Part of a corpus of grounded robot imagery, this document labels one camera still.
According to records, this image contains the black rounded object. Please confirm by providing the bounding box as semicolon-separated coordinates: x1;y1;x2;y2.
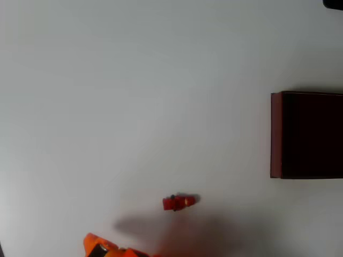
322;0;343;11

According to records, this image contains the dark red cardboard box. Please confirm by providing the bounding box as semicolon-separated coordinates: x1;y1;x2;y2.
270;90;343;180

